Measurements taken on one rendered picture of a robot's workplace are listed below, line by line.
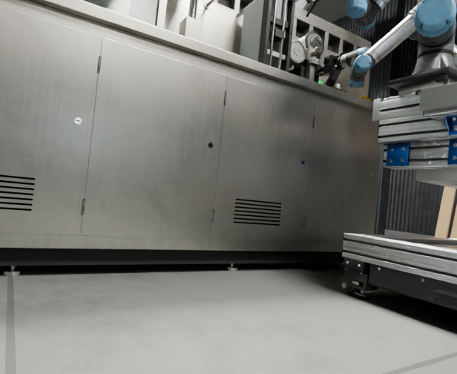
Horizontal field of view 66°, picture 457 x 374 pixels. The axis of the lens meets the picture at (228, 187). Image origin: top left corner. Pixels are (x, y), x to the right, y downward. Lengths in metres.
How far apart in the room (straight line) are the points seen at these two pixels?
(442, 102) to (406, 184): 3.61
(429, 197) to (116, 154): 3.95
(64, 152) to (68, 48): 0.34
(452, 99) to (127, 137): 1.04
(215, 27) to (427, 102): 1.36
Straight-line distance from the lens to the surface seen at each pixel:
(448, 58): 1.53
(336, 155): 1.85
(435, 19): 1.41
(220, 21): 2.30
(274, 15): 1.93
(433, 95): 1.30
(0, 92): 1.27
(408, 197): 4.82
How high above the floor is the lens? 0.32
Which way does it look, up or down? 2 degrees up
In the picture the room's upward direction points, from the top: 6 degrees clockwise
